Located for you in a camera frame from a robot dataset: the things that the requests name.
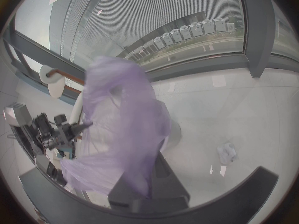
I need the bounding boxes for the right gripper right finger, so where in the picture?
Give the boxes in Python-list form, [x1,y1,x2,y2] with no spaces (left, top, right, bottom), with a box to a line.
[150,153,190,207]

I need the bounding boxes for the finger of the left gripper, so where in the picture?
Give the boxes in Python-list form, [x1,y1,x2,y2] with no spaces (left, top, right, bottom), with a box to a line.
[70,121,93,138]

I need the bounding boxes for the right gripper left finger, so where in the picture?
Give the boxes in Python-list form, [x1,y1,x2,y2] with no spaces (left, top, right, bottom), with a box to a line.
[107,173,150,207]

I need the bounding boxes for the purple plastic bag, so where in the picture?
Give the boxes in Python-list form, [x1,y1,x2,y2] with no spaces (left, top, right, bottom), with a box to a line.
[59,56,172,199]

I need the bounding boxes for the white trash bin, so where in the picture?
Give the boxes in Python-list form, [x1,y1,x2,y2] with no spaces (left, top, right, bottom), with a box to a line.
[160,121,183,157]

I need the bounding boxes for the white cushioned wooden chair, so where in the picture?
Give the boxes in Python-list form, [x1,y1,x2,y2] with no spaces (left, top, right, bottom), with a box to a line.
[39,64,87,140]

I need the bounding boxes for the clear printed wrapper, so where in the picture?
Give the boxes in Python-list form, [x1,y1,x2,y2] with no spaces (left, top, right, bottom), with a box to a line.
[217,142,239,165]

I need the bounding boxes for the window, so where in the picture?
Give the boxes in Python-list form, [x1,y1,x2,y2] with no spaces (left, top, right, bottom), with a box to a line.
[0,0,299,95]

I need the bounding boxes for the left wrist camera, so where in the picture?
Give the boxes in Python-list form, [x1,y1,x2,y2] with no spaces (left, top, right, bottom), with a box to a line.
[54,114,69,125]

